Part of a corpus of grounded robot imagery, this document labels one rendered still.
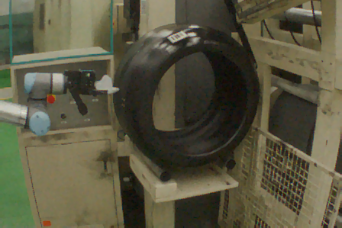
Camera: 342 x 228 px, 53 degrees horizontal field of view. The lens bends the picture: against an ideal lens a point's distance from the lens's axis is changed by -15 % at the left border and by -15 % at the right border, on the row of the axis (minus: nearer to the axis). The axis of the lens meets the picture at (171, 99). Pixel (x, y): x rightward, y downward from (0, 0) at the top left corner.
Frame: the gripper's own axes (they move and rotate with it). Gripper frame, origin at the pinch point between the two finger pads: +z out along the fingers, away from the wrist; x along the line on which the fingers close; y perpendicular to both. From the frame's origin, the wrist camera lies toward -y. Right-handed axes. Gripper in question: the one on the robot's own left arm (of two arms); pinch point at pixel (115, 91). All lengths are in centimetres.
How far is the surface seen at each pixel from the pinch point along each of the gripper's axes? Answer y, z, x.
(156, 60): 13.3, 10.3, -10.8
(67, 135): -35, -11, 51
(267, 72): 8, 80, 21
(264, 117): -15, 82, 21
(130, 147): -30.7, 15.2, 24.0
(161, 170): -27.8, 17.7, -8.3
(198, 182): -37, 37, -3
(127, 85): 3.5, 2.6, -6.7
